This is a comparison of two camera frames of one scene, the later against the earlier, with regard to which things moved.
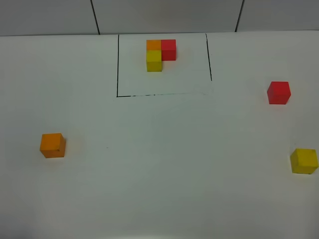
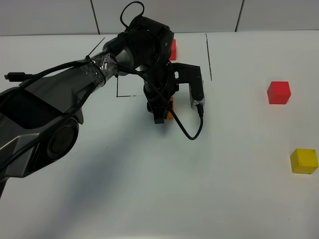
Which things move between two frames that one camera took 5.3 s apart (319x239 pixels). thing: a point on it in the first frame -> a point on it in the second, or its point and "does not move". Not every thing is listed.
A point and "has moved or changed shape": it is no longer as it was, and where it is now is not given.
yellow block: [304, 161] does not move
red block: [278, 92] does not move
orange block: [53, 145] has moved or changed shape
